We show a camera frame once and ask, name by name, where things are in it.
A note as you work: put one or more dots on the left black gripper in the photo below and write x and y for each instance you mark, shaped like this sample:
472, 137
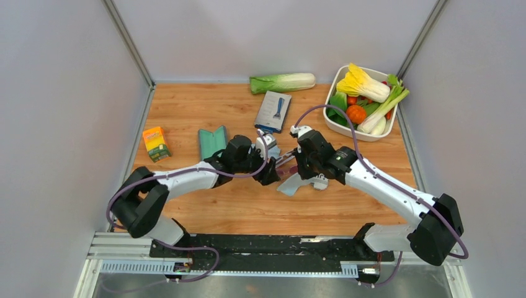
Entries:
268, 174

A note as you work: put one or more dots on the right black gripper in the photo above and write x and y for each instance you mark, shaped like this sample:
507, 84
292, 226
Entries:
304, 174

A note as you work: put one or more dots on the light blue cleaning cloth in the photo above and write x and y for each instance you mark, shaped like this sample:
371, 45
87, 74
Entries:
290, 186

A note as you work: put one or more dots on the pink transparent sunglasses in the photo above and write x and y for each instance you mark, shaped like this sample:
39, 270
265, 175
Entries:
286, 171

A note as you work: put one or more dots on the grey glasses case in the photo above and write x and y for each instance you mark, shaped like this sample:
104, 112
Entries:
211, 142

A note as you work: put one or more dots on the newspaper print pouch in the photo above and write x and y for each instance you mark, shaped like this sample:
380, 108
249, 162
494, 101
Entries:
320, 182

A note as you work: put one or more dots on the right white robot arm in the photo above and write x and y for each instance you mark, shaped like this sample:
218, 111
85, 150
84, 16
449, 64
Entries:
433, 224

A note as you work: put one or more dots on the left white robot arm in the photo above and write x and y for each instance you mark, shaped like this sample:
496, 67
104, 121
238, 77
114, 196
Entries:
139, 202

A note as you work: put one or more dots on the small orange pumpkin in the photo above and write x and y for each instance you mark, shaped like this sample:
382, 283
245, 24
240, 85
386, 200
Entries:
356, 113

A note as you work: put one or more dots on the grey razor package box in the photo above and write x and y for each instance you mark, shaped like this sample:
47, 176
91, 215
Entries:
273, 112

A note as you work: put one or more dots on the green leafy vegetable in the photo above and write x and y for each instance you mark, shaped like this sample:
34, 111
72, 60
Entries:
339, 100

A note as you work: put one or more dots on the green white leek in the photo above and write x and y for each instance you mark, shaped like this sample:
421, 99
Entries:
376, 123

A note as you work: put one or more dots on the green white napa cabbage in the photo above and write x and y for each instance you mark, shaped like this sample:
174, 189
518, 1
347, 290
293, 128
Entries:
281, 83

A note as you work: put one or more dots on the white rectangular tray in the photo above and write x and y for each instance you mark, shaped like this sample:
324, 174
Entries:
344, 129

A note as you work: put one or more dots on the yellow white bok choy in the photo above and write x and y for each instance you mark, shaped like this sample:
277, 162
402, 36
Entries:
357, 82

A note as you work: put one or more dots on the orange green carton box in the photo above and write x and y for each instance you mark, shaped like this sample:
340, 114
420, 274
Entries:
156, 144

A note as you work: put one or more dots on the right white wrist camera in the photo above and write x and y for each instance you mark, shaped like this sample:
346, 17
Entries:
298, 131

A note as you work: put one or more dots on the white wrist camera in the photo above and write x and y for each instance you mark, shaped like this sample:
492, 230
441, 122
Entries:
264, 143
298, 131

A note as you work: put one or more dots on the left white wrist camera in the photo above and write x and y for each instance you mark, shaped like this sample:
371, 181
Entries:
264, 143

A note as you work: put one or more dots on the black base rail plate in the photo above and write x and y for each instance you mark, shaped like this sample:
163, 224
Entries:
268, 253

